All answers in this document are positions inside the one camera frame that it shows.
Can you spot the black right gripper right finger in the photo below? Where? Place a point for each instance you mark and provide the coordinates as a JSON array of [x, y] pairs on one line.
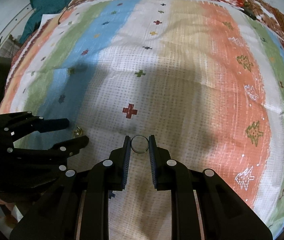
[[203, 206]]

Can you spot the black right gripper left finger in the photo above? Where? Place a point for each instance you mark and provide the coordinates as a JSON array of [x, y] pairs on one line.
[[76, 207]]

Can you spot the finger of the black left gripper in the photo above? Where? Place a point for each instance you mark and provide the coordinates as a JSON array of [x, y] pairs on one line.
[[58, 152], [43, 125]]

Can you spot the grey plaid pillow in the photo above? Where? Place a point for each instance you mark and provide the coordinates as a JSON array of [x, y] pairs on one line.
[[10, 47]]

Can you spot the striped colourful woven cloth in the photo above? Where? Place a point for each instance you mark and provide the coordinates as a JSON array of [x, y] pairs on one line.
[[204, 79]]

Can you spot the teal garment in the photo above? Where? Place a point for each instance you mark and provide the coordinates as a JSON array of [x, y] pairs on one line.
[[41, 7]]

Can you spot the small black device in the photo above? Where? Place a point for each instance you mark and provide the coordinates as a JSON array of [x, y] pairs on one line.
[[248, 13]]

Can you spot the metal bed headboard rail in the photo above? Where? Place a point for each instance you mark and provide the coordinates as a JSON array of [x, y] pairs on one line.
[[16, 25]]

